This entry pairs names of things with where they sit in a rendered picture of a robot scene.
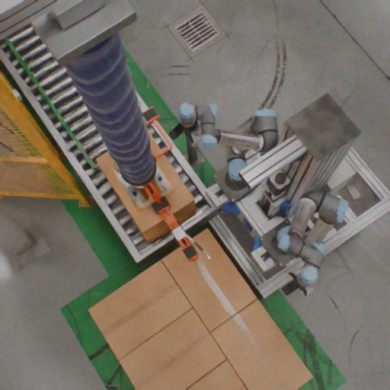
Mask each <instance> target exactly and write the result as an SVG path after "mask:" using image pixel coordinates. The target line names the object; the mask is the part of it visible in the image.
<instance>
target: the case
mask: <svg viewBox="0 0 390 390"><path fill-rule="evenodd" d="M146 130H147V128H146ZM147 133H148V134H149V136H150V139H151V150H152V154H153V155H156V154H157V153H159V152H160V151H161V149H160V148H159V146H158V144H157V142H156V141H155V140H154V138H153V137H152V135H151V133H150V132H149V131H148V130H147ZM156 160H157V161H158V163H159V165H160V166H161V168H162V170H163V171H164V172H165V173H166V175H167V176H168V178H169V180H170V182H171V183H172V184H173V186H174V189H173V190H172V191H171V192H170V193H169V194H168V195H167V196H165V198H166V199H167V201H168V202H169V203H170V205H171V207H170V211H171V212H172V215H173V216H174V218H175V219H176V221H178V222H179V223H180V224H183V223H184V222H186V221H187V220H189V219H191V218H192V217H194V216H195V215H196V206H195V199H194V198H193V196H192V194H191V193H190V191H189V190H188V189H187V187H186V185H185V184H184V182H183V181H182V180H181V178H180V177H179V175H178V174H177V172H176V171H175V170H174V168H173V167H172V165H171V163H170V162H169V160H168V158H167V157H166V155H164V154H163V155H161V156H159V157H158V158H156ZM96 161H97V163H98V165H99V167H101V169H102V171H103V172H104V174H105V176H106V177H107V180H108V181H109V183H110V185H111V186H112V188H113V189H114V190H115V191H116V192H117V194H118V196H119V198H120V200H121V201H122V203H123V205H124V206H125V207H126V209H127V211H128V212H129V215H130V216H132V218H133V220H134V221H135V223H136V224H137V226H138V227H139V229H140V232H141V233H142V235H143V236H144V238H145V239H146V241H147V242H148V243H149V244H151V243H152V242H154V241H156V240H157V239H159V238H160V237H162V236H163V235H166V234H168V233H169V232H170V231H171V230H170V228H169V226H168V225H167V223H166V222H165V221H164V220H163V218H162V217H161V215H160V216H159V215H157V213H156V212H155V210H154V209H153V207H152V205H151V206H149V207H148V208H145V209H144V208H143V209H141V210H139V211H138V212H137V211H136V209H135V208H134V206H133V205H132V203H131V202H130V201H129V200H128V198H127V195H126V194H125V192H124V191H123V189H122V187H121V186H120V184H119V183H118V181H117V179H116V177H115V176H114V175H113V173H112V172H111V168H113V159H112V158H111V157H110V155H109V153H108V152H107V153H105V154H103V155H102V156H99V157H98V158H96ZM142 192H143V193H144V195H145V198H146V199H148V200H149V199H150V197H149V195H148V193H146V191H145V189H144V190H142Z"/></svg>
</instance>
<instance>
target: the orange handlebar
mask: <svg viewBox="0 0 390 390"><path fill-rule="evenodd" d="M153 123H154V124H155V126H156V127H157V130H158V131H159V132H160V134H161V136H162V137H163V139H165V141H166V142H167V144H168V146H169V147H168V148H166V149H164V150H162V151H160V152H159V153H157V154H156V155H154V156H155V158H158V157H159V156H161V155H163V154H165V153H167V152H169V151H170V150H172V147H173V145H172V143H171V141H170V140H169V138H168V137H167V136H166V134H165V133H164V132H163V131H162V129H161V127H160V126H159V124H158V122H157V121H156V120H153ZM149 185H150V186H151V188H152V189H153V191H154V192H155V194H156V195H157V196H158V198H159V197H161V196H160V194H159V192H158V191H157V190H156V188H155V186H154V185H153V183H152V182H150V183H149ZM143 188H144V189H145V191H146V193H148V195H149V197H150V198H151V200H152V202H153V201H155V198H154V197H153V195H152V193H151V191H150V190H149V188H148V187H147V186H146V185H144V186H143ZM166 211H167V212H168V215H169V216H168V217H166V215H165V213H163V212H160V215H161V217H162V218H163V220H164V221H165V222H166V223H167V225H168V226H169V228H170V230H171V232H172V231H173V230H174V228H173V226H172V225H171V224H173V223H174V224H175V225H176V227H179V224H178V223H177V221H176V219H175V218H174V216H173V215H172V212H171V211H170V209H169V208H168V209H166ZM184 240H185V241H186V243H187V244H188V245H189V244H190V241H189V239H188V238H187V236H186V237H184ZM178 243H179V244H180V246H181V247H182V248H183V249H184V248H185V247H186V246H185V245H184V243H183V242H182V241H181V240H179V241H178Z"/></svg>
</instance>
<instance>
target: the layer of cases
mask: <svg viewBox="0 0 390 390"><path fill-rule="evenodd" d="M192 240H193V241H194V242H196V243H197V244H198V245H200V246H201V247H202V248H203V251H204V252H205V253H206V254H208V255H209V256H210V259H209V258H208V257H207V256H206V255H205V254H204V253H203V252H202V251H201V250H199V249H198V247H197V246H196V245H195V244H194V243H193V242H192V241H191V240H190V243H191V244H192V245H193V246H194V249H195V250H196V252H197V253H198V258H197V260H196V261H190V262H188V259H187V257H186V255H185V254H184V252H181V249H183V248H182V247H181V246H180V247H179V248H177V250H175V251H173V252H172V253H170V254H169V255H168V256H166V257H163V258H162V259H161V260H160V261H158V262H157V263H155V265H153V266H152V267H150V268H148V269H147V270H145V271H143V272H142V273H141V274H139V275H138V276H137V277H136V278H135V279H132V280H130V281H129V282H128V283H126V284H125V285H123V286H121V287H120V288H118V289H117V291H115V292H113V293H112V294H110V295H109V296H108V297H105V298H104V299H102V300H101V301H100V302H99V303H98V304H96V305H95V306H92V307H91V308H89V310H88V311H89V313H90V314H91V316H92V318H93V319H94V321H95V322H96V324H97V326H98V327H99V328H100V330H101V332H102V333H103V335H104V337H105V339H106V340H107V342H108V343H109V345H110V347H111V350H112V351H113V353H115V354H116V356H117V358H118V360H119V361H120V363H121V365H122V367H123V368H124V371H125V372H126V374H127V375H128V377H129V380H130V381H132V383H133V384H134V386H135V387H136V390H296V389H298V388H299V387H300V386H302V385H303V384H305V383H306V382H308V381H309V380H311V378H312V377H313V376H312V374H311V373H310V372H309V371H308V369H307V368H306V366H305V365H304V363H303V361H302V360H300V358H299V357H298V355H297V353H296V351H294V349H293V348H292V347H291V346H290V344H289V342H288V340H287V339H286V338H285V337H284V334H282V333H281V331H280V329H279V328H278V327H277V325H276V323H275V322H274V320H273V319H271V317H270V316H269V314H268V313H267V311H266V309H265V308H264V307H263V306H262V304H261V302H259V300H258V299H257V297H256V295H255V294H254V293H253V292H252V289H251V288H250V286H249V285H248V284H247V283H246V282H245V281H244V279H243V278H242V276H241V274H240V273H239V272H238V270H237V269H236V267H235V265H234V264H233V263H232V262H231V261H230V259H229V258H228V256H227V255H226V253H225V252H224V251H223V249H222V247H221V246H220V244H219V243H218V242H217V241H216V240H215V239H214V237H213V235H212V234H211V233H210V230H209V229H208V228H207V229H205V230H203V232H202V233H200V234H198V235H197V236H195V237H194V238H192ZM162 262H163V263H162ZM256 299H257V300H256Z"/></svg>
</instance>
